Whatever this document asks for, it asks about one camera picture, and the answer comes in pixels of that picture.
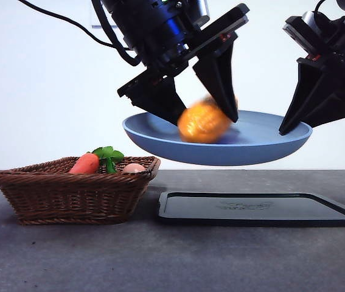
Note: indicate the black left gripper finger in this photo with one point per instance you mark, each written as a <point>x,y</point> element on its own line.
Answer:
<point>219,79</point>
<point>160,97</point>

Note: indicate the yellow corn cob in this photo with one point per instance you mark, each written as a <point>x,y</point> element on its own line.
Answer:
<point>202,124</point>

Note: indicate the blue round plate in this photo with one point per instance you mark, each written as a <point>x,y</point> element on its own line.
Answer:
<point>236,149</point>

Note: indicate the brown wicker basket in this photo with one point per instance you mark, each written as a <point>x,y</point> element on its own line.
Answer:
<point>68,197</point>

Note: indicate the pale pink egg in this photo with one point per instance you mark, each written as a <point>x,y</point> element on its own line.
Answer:
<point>133,168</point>

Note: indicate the orange carrot with green leaves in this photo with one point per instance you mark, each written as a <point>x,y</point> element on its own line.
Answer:
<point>84,164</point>

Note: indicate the dark green rectangular tray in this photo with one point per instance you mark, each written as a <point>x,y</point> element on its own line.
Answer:
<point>251,210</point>

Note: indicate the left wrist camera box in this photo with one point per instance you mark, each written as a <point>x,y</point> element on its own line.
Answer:
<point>201,9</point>

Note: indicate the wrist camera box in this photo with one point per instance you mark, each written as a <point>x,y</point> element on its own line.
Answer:
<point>303,30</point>
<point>201,9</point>

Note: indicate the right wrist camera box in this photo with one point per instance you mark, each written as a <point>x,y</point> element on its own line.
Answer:
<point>303,30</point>

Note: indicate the white wall socket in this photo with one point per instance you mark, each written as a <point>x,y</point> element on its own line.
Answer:
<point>96,23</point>

